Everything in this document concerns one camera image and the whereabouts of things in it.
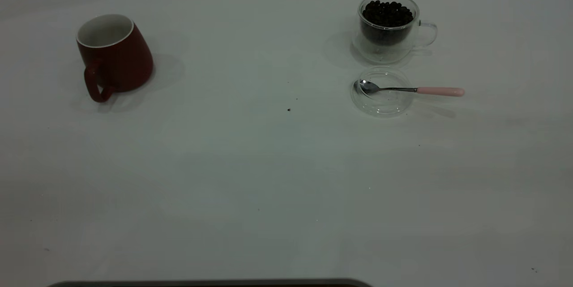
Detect red ceramic mug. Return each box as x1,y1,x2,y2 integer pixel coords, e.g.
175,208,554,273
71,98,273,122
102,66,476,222
76,14,154,103

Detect dark coffee beans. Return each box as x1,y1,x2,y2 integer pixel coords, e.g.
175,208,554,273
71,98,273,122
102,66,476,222
362,0,414,46

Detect small clear glass dish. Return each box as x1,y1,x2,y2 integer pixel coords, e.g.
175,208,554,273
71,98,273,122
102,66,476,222
351,67,415,117

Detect clear glass handled cup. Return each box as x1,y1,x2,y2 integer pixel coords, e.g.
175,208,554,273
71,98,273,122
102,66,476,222
351,0,438,64

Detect pink handled metal spoon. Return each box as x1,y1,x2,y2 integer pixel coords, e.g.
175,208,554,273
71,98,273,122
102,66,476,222
354,79,465,98

